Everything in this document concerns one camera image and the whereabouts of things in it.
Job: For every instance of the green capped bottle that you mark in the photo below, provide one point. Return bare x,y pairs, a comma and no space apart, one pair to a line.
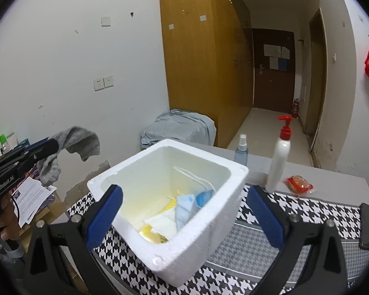
2,143

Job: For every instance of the white wall plate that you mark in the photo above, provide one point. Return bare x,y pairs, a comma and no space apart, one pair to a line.
105,21

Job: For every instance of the printed paper sheets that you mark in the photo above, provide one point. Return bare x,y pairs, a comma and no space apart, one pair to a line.
30,196

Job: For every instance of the white pump bottle red cap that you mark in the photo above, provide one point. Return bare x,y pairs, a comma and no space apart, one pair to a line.
278,163

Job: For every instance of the light blue face mask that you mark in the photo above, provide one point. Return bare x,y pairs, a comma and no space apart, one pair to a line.
186,210

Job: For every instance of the white wall switch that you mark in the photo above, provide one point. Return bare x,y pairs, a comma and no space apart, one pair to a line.
98,84
109,81

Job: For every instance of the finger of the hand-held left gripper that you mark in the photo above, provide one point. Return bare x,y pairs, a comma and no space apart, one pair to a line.
9,155
40,152

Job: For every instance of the wooden wardrobe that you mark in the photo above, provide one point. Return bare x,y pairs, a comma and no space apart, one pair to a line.
196,67

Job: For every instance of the red snack packet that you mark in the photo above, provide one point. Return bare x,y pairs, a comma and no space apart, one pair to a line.
298,185

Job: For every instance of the grey sock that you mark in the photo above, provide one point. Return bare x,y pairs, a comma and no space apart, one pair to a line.
77,143

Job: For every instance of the clear blue spray bottle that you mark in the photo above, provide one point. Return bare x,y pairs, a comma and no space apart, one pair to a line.
241,155

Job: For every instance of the white face mask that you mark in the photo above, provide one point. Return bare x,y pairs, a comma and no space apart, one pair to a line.
161,224

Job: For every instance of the wooden side door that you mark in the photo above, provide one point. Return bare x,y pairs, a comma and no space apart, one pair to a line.
315,73

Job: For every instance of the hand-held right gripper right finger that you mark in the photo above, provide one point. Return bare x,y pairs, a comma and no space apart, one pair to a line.
264,218

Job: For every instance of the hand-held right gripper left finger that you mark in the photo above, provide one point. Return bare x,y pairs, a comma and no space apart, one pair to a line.
106,218

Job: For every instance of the houndstooth tablecloth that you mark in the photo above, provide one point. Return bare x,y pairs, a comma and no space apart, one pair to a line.
326,209

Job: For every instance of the red fire extinguisher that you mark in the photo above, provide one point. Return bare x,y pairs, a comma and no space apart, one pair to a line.
295,109

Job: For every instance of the blue-grey cloth bundle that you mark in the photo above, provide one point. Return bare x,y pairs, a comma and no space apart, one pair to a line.
178,127

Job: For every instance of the blue paper notice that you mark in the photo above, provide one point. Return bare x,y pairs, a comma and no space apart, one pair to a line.
283,64

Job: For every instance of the black phone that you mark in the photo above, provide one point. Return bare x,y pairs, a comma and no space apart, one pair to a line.
367,227

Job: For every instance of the person's left hand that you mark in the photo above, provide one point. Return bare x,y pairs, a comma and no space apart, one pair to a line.
6,218

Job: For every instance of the white paper notice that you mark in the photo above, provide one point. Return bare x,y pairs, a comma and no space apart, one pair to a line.
272,50

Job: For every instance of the white foam box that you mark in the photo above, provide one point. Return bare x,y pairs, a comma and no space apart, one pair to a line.
196,245

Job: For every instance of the dark brown door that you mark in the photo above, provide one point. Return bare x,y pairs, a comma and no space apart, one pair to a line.
273,89

